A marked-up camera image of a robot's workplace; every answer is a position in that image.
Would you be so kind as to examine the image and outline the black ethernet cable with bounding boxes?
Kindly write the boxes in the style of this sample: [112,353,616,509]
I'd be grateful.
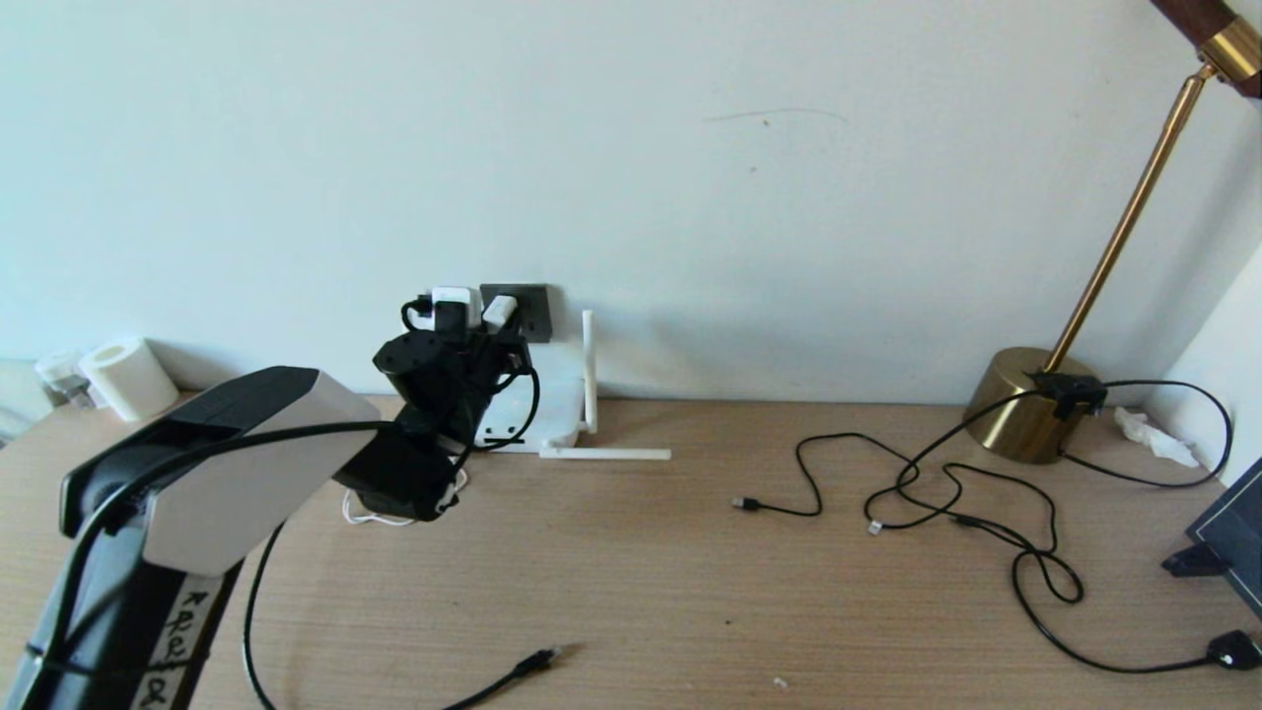
[242,523,563,710]

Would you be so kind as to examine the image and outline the grey wall socket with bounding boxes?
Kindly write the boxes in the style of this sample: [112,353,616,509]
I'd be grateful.
[480,284,551,343]

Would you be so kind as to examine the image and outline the white router with antennas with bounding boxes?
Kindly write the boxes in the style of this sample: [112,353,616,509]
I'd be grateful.
[473,311,672,462]

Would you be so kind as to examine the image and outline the brass desk lamp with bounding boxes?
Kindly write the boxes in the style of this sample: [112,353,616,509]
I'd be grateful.
[964,0,1262,464]

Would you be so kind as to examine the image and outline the crumpled white tissue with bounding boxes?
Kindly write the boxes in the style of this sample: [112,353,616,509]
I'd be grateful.
[1114,404,1202,466]

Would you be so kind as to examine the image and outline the white paper roll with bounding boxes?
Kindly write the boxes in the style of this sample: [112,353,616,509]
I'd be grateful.
[79,337,180,423]

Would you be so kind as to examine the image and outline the black clip stand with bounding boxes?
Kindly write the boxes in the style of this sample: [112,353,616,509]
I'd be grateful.
[1161,542,1233,578]

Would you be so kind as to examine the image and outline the black lamp power cable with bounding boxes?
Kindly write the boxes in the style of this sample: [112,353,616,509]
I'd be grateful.
[892,377,1262,676]

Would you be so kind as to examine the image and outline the small clear jar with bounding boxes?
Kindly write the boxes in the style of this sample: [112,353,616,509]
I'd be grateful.
[35,352,95,410]

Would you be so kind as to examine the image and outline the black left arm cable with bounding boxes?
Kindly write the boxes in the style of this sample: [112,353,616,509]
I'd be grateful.
[39,296,541,652]

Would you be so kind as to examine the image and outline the black USB cable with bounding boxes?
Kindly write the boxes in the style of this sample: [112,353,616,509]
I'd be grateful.
[732,432,1061,555]

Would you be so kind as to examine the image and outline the thin white adapter cable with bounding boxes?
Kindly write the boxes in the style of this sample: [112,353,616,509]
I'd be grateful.
[342,468,469,527]

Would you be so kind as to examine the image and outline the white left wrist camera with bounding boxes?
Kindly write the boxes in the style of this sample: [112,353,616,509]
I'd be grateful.
[431,286,484,331]

